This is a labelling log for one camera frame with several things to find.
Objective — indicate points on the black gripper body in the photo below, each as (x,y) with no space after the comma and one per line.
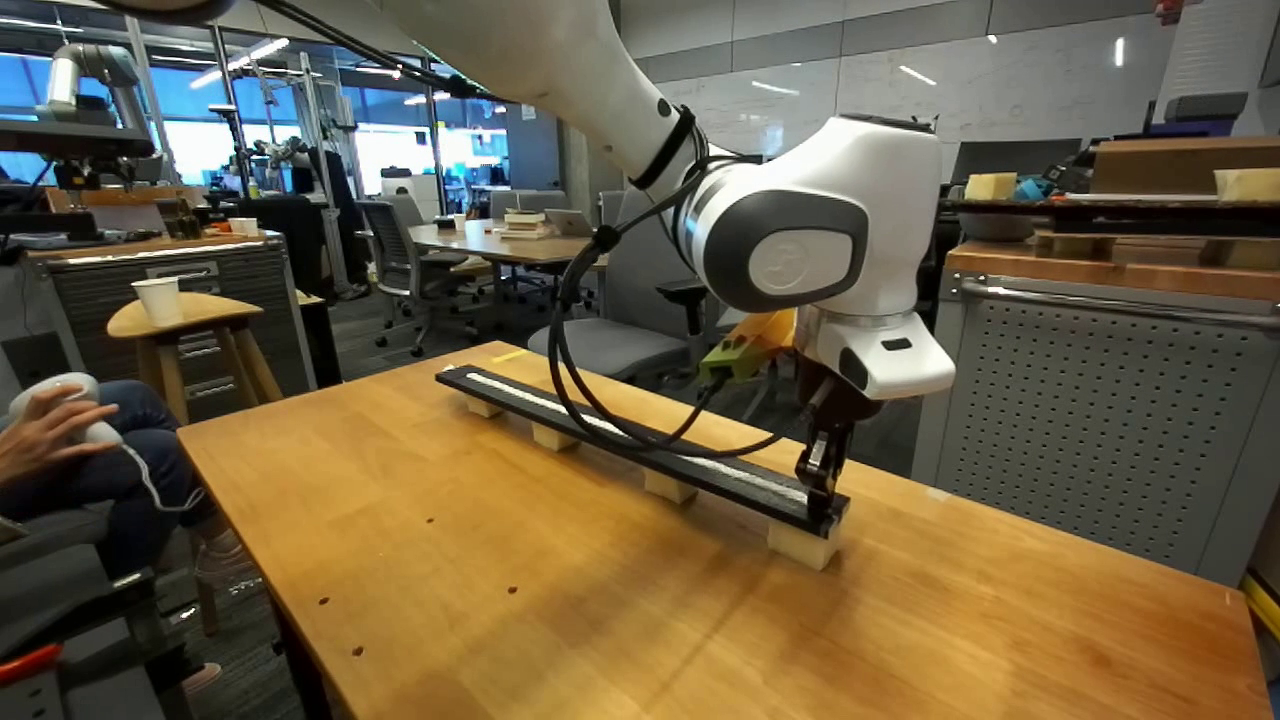
(842,403)

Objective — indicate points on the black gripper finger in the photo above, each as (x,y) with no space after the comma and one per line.
(839,461)
(812,480)

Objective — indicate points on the white handheld controller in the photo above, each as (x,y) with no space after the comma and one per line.
(60,385)

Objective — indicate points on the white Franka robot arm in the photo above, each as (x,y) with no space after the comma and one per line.
(827,224)

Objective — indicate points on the person's hand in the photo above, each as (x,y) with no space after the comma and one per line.
(43,432)

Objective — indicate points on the grey office chair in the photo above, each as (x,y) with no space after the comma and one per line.
(613,344)

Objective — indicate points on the grey perforated metal cabinet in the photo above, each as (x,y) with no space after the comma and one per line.
(1094,413)

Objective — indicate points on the yellow foam block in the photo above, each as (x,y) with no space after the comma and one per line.
(990,188)
(1250,185)

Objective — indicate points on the black tray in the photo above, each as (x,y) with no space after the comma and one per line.
(1132,212)

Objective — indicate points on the beige stacked boxes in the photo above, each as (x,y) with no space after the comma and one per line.
(525,223)

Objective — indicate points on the brown cardboard box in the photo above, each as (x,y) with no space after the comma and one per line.
(1174,165)

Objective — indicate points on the yellow bar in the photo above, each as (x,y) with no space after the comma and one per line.
(1264,608)

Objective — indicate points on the black mesh office chair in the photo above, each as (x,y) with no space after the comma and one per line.
(395,255)

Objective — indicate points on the dark drawer cabinet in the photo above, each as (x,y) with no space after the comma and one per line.
(253,280)

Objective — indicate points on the round wooden stool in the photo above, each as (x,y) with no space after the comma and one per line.
(225,310)

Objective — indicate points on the light sneaker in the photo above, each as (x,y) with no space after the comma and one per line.
(202,679)

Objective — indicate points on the person's leg in jeans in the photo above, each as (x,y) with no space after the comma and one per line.
(134,464)

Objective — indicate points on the white paper cup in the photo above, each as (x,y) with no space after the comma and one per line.
(156,296)

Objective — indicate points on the red chair part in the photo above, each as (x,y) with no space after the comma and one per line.
(31,667)

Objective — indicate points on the white lamp head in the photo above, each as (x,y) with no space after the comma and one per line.
(60,83)

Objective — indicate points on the light rail support block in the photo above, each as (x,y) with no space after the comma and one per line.
(550,438)
(669,490)
(483,405)
(801,547)

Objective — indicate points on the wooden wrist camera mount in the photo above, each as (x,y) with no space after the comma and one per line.
(752,340)

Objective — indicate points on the long black grooved rail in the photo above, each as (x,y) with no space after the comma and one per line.
(695,470)

